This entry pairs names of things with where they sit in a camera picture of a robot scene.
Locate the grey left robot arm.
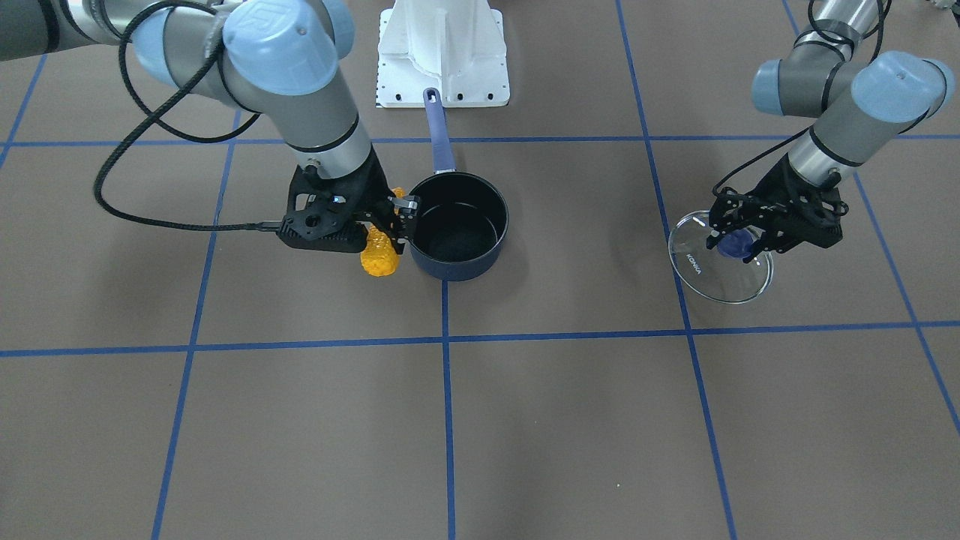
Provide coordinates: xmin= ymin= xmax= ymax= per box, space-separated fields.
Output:
xmin=705 ymin=1 xmax=956 ymax=263

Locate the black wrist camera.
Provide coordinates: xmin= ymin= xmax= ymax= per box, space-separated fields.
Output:
xmin=275 ymin=194 xmax=369 ymax=254
xmin=777 ymin=213 xmax=843 ymax=253

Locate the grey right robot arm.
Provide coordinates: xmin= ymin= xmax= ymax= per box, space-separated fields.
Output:
xmin=2 ymin=1 xmax=419 ymax=255

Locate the yellow corn cob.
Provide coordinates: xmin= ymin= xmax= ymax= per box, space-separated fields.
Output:
xmin=359 ymin=224 xmax=401 ymax=278

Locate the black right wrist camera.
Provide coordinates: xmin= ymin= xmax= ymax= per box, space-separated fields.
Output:
xmin=275 ymin=194 xmax=369 ymax=254

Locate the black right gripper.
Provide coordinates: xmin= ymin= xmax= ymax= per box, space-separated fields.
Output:
xmin=289 ymin=146 xmax=421 ymax=256

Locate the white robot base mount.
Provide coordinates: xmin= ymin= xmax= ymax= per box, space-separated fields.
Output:
xmin=375 ymin=1 xmax=511 ymax=109

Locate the glass lid with blue knob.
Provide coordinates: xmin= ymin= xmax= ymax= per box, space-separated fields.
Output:
xmin=667 ymin=211 xmax=774 ymax=305

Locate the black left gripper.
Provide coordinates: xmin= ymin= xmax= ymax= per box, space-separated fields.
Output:
xmin=706 ymin=157 xmax=849 ymax=263

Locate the blue saucepan with handle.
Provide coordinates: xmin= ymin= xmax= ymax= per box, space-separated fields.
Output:
xmin=410 ymin=88 xmax=509 ymax=281

